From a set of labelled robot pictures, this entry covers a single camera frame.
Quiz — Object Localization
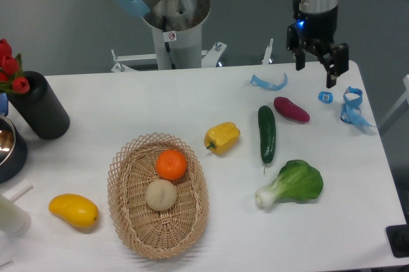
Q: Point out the yellow bell pepper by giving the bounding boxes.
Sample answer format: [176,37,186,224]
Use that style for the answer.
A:
[204,122,241,155]

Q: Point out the red tulip flowers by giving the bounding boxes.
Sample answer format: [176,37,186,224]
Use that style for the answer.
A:
[1,38,30,94]

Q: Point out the curved blue tape strip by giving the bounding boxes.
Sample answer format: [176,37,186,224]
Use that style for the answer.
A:
[249,73,288,91]

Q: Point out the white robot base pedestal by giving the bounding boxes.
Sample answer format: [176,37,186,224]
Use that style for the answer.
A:
[109,0,212,70]

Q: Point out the yellow mango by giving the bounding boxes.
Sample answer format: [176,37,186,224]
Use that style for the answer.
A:
[49,193,98,229]

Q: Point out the green bok choy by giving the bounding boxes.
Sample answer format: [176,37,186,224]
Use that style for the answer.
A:
[255,160,324,208]

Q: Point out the black cylindrical vase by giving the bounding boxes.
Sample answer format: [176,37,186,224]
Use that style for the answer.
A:
[6,71,70,140]

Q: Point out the white plastic bottle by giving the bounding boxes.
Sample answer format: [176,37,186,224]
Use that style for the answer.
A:
[1,179,33,236]

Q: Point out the orange fruit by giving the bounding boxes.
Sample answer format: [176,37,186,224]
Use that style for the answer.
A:
[155,149,187,180]

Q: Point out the green cucumber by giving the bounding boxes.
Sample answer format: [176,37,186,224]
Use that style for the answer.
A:
[258,105,277,172]

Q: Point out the black metal bowl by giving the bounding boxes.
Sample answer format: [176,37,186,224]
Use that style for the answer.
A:
[1,115,27,183]

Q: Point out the black device at table corner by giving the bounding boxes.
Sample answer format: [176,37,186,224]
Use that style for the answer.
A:
[385,224,408,258]

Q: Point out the small blue tape roll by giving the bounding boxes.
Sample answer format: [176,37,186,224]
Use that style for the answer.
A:
[318,91,334,104]

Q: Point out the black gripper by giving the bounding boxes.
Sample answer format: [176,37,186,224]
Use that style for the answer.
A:
[286,0,349,89]

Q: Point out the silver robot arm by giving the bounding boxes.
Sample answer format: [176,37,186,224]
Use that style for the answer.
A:
[286,0,349,89]

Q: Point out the white metal mounting frame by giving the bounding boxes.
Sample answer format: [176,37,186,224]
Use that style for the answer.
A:
[111,38,275,73]

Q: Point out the tangled blue tape strip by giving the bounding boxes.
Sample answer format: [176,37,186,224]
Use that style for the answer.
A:
[340,86,376,128]

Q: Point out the purple sweet potato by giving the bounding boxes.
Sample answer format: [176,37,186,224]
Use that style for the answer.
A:
[274,96,310,123]

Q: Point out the woven wicker basket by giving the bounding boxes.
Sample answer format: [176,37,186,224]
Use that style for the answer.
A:
[107,133,209,259]

